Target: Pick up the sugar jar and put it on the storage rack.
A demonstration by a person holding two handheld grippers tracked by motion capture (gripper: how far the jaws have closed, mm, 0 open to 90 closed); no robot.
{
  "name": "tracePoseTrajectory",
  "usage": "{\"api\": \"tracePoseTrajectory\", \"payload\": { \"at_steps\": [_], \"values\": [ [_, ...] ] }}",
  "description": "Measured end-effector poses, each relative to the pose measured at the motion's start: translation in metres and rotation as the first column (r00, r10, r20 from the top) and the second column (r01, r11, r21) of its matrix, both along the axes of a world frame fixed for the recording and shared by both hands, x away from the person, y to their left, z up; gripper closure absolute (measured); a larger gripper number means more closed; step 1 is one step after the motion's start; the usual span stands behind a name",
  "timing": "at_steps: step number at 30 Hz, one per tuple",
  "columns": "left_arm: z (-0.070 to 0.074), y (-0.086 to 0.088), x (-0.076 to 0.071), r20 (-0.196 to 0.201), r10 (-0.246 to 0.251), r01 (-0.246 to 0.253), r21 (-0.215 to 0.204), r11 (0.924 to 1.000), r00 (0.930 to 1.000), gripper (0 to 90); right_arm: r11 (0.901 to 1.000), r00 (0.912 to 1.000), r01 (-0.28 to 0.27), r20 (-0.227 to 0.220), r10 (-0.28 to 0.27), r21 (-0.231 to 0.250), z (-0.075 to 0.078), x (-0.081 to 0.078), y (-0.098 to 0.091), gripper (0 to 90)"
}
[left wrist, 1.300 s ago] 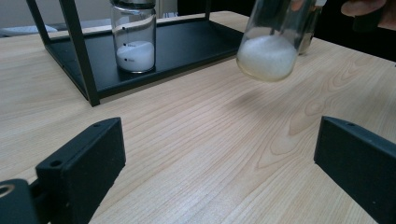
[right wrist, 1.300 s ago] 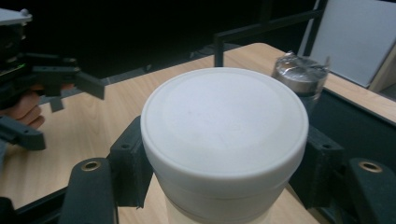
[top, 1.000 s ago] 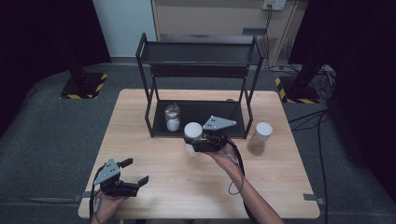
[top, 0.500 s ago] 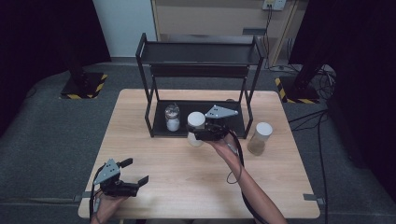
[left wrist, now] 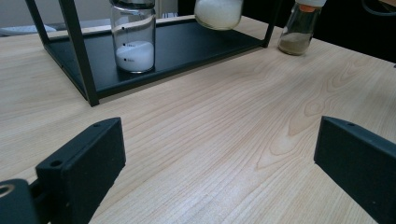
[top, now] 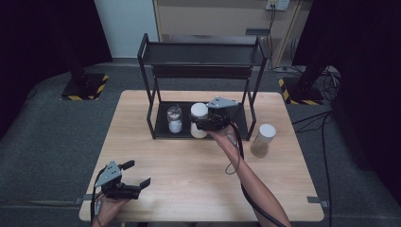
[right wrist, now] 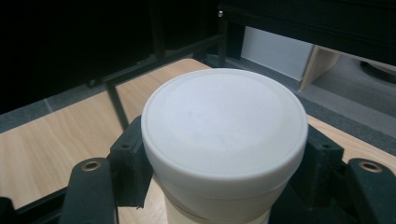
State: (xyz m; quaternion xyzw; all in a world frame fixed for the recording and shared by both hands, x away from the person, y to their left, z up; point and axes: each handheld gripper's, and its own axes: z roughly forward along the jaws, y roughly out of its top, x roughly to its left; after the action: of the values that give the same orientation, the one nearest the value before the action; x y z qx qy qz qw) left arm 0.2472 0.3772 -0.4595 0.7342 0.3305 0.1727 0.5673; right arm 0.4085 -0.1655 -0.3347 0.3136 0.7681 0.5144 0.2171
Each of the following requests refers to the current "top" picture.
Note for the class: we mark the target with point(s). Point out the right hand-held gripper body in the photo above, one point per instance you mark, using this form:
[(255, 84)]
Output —
[(214, 121)]

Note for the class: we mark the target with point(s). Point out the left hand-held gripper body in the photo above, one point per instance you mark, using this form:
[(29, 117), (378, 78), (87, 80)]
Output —
[(110, 179)]

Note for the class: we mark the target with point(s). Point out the white-lidded jar of white powder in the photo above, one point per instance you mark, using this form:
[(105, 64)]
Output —
[(199, 110)]

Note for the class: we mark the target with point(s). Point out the glass jar with metal lid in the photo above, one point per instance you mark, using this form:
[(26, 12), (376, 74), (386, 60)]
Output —
[(175, 121)]

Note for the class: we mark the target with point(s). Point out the black metal two-tier rack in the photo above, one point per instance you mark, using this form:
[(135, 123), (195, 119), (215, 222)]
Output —
[(201, 63)]

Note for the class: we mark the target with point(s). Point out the person's right hand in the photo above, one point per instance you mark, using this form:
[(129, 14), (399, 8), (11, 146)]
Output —
[(225, 138)]

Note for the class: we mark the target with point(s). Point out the person's left hand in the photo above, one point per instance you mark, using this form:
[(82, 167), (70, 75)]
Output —
[(108, 209)]

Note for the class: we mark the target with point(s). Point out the grey table tab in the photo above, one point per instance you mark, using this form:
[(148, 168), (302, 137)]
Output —
[(317, 200), (83, 199)]

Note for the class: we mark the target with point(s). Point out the white-lidded jar of brown powder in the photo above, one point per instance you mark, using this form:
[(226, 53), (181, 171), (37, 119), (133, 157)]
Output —
[(263, 140)]

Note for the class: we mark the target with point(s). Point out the black stand with striped base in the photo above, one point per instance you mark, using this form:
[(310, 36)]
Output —
[(83, 88), (302, 91)]

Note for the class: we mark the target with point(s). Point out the beige cabinet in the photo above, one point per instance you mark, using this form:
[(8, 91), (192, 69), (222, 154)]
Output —
[(214, 17)]

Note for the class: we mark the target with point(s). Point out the black curtain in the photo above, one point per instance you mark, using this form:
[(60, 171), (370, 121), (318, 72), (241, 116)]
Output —
[(365, 78), (38, 47)]

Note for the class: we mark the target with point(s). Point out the white wall socket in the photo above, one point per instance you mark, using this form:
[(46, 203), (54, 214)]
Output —
[(277, 4)]

